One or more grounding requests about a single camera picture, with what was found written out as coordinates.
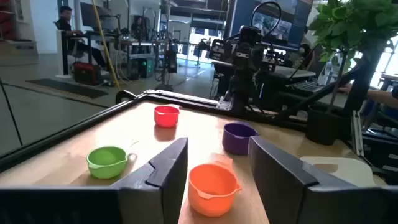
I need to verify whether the white plastic basket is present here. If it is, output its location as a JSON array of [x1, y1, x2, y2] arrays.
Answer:
[[300, 156, 377, 187]]

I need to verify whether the large display screen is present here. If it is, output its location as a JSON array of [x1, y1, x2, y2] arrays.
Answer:
[[229, 0, 313, 47]]

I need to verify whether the green leafy plant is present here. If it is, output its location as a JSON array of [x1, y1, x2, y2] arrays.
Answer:
[[307, 0, 398, 116]]

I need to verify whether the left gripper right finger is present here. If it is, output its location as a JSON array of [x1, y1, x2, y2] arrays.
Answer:
[[248, 135, 357, 224]]

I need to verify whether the person's forearm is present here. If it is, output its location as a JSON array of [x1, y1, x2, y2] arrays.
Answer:
[[338, 83, 398, 110]]

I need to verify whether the person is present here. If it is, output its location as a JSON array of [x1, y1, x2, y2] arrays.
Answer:
[[55, 5, 106, 68]]

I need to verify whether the green measuring cup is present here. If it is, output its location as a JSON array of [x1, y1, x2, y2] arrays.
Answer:
[[86, 146, 137, 180]]

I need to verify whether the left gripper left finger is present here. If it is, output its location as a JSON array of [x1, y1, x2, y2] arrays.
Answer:
[[111, 137, 189, 224]]

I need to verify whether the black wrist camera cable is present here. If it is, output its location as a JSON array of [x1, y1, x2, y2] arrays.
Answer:
[[250, 1, 283, 37]]

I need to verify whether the black floor mat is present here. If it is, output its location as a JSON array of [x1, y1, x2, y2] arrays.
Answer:
[[26, 78, 109, 100]]

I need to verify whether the black keyboard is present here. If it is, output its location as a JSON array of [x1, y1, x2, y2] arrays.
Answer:
[[285, 80, 324, 94]]

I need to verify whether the orange measuring cup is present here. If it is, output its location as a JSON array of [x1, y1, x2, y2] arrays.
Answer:
[[187, 163, 243, 218]]

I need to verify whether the black computer monitor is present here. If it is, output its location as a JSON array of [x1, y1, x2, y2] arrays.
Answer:
[[80, 1, 119, 32]]

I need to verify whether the black plant pot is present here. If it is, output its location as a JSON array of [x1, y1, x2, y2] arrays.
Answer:
[[306, 104, 354, 146]]

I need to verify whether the purple measuring cup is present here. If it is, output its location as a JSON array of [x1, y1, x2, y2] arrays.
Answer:
[[221, 122, 259, 156]]

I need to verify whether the black table frame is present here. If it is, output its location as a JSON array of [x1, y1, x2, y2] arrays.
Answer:
[[0, 89, 308, 172]]

